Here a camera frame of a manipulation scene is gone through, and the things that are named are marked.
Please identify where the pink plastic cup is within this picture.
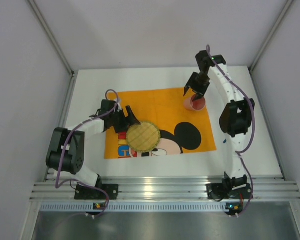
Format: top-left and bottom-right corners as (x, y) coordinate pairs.
(183, 95), (206, 112)

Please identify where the yellow round plate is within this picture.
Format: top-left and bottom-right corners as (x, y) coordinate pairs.
(126, 121), (161, 153)

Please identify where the orange Mickey Mouse placemat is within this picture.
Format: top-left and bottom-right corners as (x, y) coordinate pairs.
(104, 87), (217, 159)

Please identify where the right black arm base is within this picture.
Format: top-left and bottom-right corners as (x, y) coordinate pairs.
(206, 173), (253, 202)

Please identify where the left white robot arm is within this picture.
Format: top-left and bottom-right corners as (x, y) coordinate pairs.
(46, 99), (141, 189)

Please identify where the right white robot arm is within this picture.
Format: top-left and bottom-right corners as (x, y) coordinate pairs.
(184, 46), (256, 186)

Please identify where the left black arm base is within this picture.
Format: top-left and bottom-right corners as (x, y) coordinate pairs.
(70, 181), (119, 200)

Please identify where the perforated grey cable duct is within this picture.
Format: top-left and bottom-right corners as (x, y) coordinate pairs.
(40, 201), (241, 213)

